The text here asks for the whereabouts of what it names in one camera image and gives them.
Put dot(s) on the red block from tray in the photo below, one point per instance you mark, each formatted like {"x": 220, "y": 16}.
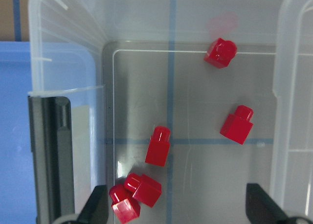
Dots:
{"x": 159, "y": 146}

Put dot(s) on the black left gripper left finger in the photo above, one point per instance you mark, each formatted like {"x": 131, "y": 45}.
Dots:
{"x": 96, "y": 209}

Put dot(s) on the blue plastic tray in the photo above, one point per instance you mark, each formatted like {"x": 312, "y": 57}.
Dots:
{"x": 17, "y": 183}

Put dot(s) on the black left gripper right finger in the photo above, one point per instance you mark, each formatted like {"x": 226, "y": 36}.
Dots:
{"x": 261, "y": 208}

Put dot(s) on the clear plastic storage box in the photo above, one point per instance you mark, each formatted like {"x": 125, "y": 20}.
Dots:
{"x": 139, "y": 64}

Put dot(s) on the red block lower pair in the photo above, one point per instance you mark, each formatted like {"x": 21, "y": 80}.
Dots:
{"x": 124, "y": 206}

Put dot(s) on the red block pair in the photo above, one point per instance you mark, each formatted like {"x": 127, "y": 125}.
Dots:
{"x": 124, "y": 206}
{"x": 143, "y": 188}

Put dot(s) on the black box latch handle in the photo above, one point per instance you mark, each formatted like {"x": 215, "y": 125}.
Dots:
{"x": 51, "y": 146}

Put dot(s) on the red block upper pair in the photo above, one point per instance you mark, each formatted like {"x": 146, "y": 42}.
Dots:
{"x": 143, "y": 188}

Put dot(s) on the red block box centre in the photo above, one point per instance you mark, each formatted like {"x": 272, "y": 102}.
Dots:
{"x": 237, "y": 125}

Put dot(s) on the red block box edge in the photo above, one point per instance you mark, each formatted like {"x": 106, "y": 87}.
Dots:
{"x": 220, "y": 53}

